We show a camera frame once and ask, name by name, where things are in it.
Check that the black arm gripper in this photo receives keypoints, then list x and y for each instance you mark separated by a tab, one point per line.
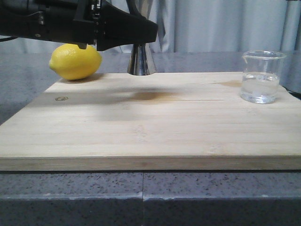
65	21

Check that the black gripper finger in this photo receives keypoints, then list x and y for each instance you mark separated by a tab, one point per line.
117	28

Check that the steel double jigger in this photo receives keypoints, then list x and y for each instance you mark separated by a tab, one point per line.
141	60

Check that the clear glass beaker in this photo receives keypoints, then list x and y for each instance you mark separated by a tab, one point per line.
261	76

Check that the yellow lemon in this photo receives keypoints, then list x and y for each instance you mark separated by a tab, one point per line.
72	63

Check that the light wooden cutting board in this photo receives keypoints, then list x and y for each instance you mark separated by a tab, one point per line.
164	121

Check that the grey curtain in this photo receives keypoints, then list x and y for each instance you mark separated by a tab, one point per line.
206	26

